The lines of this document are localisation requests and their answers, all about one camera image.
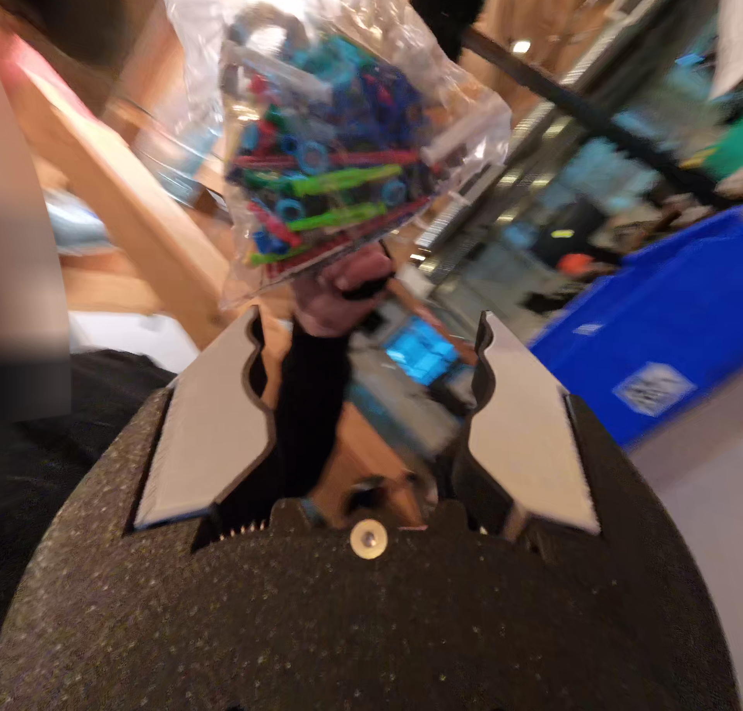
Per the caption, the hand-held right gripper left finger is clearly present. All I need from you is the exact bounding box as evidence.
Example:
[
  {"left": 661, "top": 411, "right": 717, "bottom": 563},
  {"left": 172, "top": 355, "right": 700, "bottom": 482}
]
[{"left": 134, "top": 306, "right": 279, "bottom": 549}]

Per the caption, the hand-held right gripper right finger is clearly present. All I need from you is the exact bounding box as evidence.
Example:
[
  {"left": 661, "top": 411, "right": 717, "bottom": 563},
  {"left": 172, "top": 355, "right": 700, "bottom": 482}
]
[{"left": 452, "top": 310, "right": 601, "bottom": 542}]

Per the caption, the blue plastic bin with sticker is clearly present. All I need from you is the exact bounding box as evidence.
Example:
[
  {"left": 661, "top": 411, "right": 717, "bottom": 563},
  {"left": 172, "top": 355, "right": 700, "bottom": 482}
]
[{"left": 528, "top": 206, "right": 743, "bottom": 447}]

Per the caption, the clear bag of rods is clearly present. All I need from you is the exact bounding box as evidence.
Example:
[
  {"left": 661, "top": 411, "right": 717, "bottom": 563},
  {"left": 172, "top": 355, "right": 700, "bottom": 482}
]
[{"left": 152, "top": 0, "right": 513, "bottom": 312}]

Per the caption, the person's left hand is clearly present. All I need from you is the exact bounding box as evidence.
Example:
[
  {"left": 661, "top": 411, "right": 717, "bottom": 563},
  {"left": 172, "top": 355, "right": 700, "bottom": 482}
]
[{"left": 293, "top": 247, "right": 395, "bottom": 338}]

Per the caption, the person's dark sweater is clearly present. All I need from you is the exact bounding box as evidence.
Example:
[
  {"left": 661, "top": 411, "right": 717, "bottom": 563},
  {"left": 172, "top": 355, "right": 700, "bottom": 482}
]
[{"left": 0, "top": 350, "right": 178, "bottom": 613}]

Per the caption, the black metal pole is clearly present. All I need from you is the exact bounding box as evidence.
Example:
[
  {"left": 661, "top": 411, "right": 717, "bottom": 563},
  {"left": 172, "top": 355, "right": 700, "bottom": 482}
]
[{"left": 463, "top": 26, "right": 735, "bottom": 209}]

